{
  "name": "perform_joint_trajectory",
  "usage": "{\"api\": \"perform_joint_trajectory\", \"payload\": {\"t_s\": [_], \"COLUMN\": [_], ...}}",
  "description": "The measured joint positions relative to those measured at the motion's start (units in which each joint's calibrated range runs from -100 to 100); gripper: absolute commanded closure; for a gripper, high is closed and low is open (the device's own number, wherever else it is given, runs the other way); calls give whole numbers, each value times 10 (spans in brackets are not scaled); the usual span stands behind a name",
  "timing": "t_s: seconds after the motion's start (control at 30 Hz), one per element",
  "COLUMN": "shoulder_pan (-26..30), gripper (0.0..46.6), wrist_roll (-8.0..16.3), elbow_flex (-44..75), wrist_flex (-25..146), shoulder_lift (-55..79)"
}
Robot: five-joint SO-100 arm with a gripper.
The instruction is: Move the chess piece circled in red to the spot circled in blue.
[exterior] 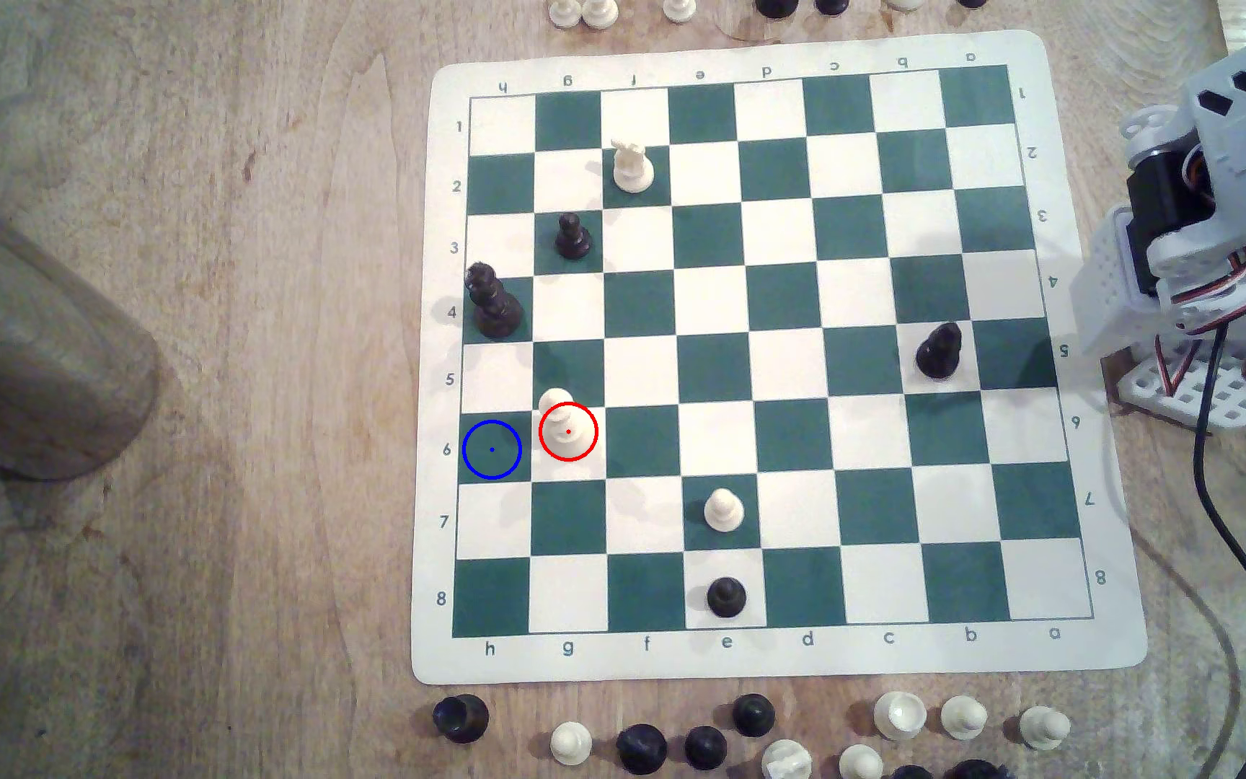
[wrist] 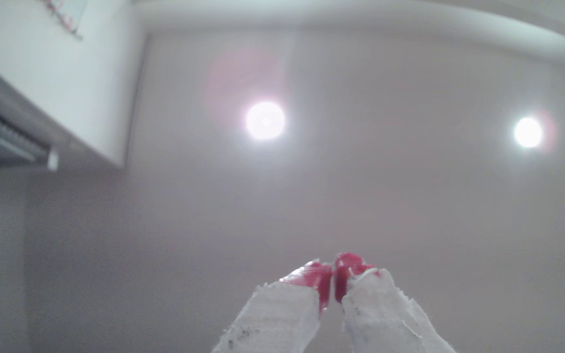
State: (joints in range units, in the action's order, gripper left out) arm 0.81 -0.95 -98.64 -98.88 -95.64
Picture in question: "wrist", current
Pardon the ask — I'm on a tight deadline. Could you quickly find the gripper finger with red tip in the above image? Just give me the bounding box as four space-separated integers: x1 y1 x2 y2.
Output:
334 252 457 353
212 260 333 353

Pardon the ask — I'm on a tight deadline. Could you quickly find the round ceiling light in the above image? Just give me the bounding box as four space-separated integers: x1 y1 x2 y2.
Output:
245 100 287 142
513 117 544 149

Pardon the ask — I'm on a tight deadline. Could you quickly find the grey curtain rail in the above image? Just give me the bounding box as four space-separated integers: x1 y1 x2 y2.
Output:
0 95 60 172

